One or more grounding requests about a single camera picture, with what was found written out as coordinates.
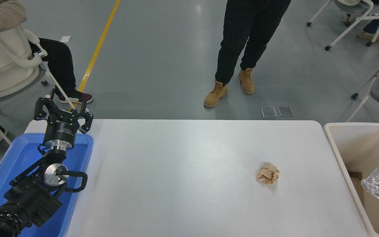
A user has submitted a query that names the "standing person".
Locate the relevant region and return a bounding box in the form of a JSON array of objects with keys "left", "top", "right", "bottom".
[{"left": 203, "top": 0, "right": 292, "bottom": 108}]

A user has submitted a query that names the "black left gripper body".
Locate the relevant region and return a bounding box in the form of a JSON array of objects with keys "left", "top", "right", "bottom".
[{"left": 44, "top": 110, "right": 81, "bottom": 145}]

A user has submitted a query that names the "seated person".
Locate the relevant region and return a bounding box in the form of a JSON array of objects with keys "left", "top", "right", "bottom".
[
  {"left": 0, "top": 0, "right": 94, "bottom": 104},
  {"left": 341, "top": 0, "right": 379, "bottom": 42}
]

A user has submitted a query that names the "large pale bin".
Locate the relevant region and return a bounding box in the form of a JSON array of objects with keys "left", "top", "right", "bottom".
[{"left": 323, "top": 122, "right": 379, "bottom": 237}]

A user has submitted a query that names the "blue plastic tray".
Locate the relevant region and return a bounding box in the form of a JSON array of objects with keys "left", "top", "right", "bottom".
[{"left": 0, "top": 133, "right": 94, "bottom": 237}]

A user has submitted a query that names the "crumpled tan paper ball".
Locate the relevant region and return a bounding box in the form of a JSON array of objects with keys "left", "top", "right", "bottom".
[{"left": 257, "top": 162, "right": 280, "bottom": 185}]

